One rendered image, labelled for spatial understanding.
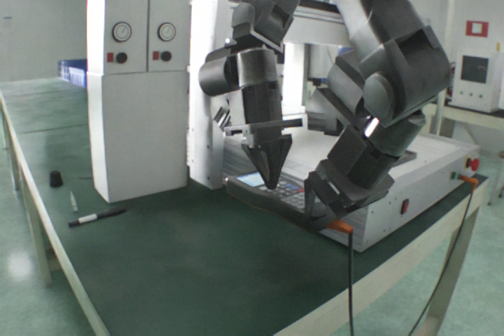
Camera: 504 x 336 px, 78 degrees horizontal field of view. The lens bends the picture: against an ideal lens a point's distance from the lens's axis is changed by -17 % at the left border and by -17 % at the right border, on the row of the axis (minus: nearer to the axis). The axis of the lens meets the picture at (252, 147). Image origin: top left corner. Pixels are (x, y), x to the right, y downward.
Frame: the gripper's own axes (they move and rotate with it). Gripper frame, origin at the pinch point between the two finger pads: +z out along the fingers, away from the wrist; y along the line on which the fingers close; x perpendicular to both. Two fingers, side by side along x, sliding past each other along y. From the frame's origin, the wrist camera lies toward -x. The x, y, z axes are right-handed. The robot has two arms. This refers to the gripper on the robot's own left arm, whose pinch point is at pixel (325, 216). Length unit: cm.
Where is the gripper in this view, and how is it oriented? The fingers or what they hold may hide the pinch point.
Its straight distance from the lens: 52.0
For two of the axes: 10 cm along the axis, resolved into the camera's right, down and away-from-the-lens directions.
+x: 5.3, 6.8, -5.0
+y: -7.7, 1.4, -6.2
